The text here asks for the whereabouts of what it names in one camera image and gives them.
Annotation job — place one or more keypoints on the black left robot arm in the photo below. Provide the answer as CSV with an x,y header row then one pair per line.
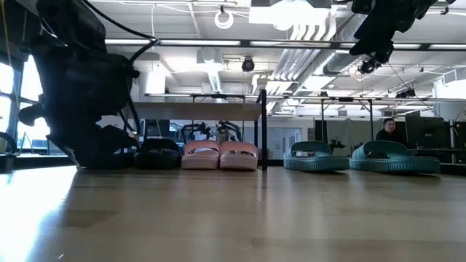
x,y
73,22

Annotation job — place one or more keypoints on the person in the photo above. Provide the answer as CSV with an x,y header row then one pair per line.
x,y
389,131

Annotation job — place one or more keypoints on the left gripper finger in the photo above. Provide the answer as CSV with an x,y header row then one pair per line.
x,y
69,149

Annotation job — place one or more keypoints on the black rubber slide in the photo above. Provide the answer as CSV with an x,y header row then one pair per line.
x,y
158,155
123,160

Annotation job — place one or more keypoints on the background black rig frame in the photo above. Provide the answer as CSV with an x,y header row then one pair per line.
x,y
218,95

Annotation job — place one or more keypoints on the large black monitor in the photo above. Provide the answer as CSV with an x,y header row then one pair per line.
x,y
427,134

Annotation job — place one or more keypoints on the wooden shelf black frame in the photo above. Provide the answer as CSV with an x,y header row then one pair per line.
x,y
204,111

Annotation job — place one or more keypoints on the black ceiling camera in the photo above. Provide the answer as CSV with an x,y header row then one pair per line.
x,y
367,68
248,64

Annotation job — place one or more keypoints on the green rubber slide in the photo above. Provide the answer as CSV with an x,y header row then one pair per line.
x,y
315,160
395,162

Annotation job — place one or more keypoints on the overhead LED light bar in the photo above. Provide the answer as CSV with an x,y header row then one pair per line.
x,y
200,42

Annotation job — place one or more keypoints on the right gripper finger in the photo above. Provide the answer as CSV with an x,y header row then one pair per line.
x,y
375,51

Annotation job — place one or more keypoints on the pink rubber slide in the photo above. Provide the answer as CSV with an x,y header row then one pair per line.
x,y
238,157
200,157

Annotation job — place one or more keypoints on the small black monitor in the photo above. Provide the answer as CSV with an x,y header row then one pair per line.
x,y
156,127

